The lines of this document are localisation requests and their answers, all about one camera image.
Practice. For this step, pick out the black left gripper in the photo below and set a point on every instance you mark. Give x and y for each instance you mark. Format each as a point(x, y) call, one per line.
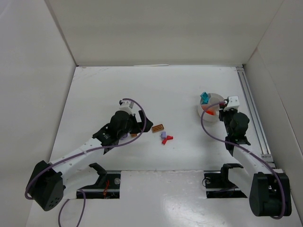
point(136, 123)

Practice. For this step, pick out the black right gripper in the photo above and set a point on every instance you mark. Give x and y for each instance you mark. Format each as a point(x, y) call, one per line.
point(224, 116)

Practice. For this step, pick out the tan lego plate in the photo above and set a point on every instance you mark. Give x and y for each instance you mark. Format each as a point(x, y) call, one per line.
point(157, 128)

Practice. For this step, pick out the lavender lego brick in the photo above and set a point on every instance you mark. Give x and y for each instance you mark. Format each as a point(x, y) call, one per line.
point(163, 135)

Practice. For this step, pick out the orange curved lego piece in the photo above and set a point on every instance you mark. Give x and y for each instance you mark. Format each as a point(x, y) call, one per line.
point(211, 112)

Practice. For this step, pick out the large teal lego brick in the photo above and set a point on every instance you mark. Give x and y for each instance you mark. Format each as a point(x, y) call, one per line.
point(204, 98)

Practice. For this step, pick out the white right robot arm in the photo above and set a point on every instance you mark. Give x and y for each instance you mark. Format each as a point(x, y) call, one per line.
point(268, 191)

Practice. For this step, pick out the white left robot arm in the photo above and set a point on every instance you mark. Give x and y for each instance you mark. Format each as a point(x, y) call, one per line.
point(50, 182)

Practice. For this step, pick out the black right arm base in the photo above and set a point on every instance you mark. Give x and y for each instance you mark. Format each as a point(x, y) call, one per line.
point(218, 186)

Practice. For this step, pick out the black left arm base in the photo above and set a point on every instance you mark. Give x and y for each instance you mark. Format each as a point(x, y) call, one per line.
point(106, 186)

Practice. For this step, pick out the white round divided container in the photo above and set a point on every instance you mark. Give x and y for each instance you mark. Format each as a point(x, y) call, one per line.
point(214, 98)

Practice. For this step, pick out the aluminium rail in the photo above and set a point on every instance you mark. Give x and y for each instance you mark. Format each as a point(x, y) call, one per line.
point(264, 147)

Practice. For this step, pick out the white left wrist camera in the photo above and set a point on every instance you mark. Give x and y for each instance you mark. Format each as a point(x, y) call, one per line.
point(126, 106)

